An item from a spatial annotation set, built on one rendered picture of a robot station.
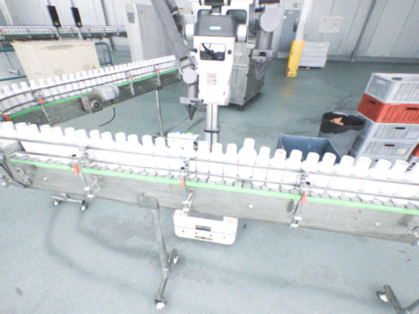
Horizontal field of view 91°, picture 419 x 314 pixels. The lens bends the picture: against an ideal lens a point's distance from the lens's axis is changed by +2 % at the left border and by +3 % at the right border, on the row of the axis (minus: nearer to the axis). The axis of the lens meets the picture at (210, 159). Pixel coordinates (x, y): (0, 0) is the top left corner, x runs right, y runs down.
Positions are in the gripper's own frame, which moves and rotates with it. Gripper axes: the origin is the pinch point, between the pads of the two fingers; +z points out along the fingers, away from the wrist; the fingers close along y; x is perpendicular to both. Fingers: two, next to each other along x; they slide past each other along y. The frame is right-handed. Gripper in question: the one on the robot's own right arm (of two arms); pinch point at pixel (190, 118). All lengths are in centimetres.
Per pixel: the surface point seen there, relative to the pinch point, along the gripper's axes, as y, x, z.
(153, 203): -13.0, -12.3, 40.7
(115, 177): -29.4, -16.2, 28.3
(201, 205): 10.0, -12.6, 38.2
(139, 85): -97, 140, -25
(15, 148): -76, -19, 19
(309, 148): 72, 48, 16
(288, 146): 58, 48, 16
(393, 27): 675, 1098, -433
